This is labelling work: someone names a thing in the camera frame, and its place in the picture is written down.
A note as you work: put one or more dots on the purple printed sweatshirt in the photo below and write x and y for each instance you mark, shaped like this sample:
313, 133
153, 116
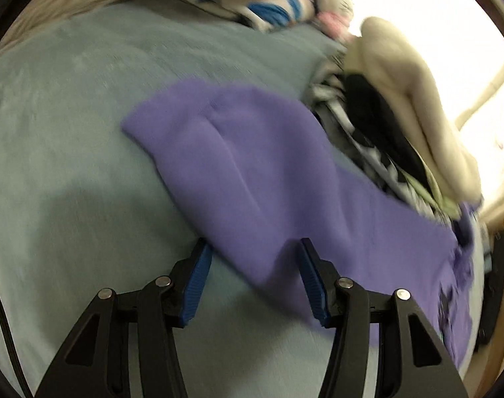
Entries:
256, 174

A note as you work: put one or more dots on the black folded garment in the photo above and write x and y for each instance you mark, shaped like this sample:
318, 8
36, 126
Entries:
372, 107

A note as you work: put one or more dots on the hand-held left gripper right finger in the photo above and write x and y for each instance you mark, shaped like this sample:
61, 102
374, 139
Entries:
312, 282

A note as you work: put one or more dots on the white pink plush toy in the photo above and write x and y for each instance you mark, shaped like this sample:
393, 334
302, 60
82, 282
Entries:
339, 6

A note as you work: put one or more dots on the grey-blue plush bed blanket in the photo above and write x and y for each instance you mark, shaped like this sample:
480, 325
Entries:
69, 132

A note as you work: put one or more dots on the light green folded garment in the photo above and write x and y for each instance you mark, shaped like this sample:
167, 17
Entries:
442, 205

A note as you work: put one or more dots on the black hanging bag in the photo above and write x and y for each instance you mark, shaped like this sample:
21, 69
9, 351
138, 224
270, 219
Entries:
494, 290

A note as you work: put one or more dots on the beige bed sheet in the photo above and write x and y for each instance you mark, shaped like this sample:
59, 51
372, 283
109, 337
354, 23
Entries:
48, 8

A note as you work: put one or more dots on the black white patterned garment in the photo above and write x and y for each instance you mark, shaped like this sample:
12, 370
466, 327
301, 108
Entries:
330, 95

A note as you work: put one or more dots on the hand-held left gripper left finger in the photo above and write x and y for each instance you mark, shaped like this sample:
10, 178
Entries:
196, 282

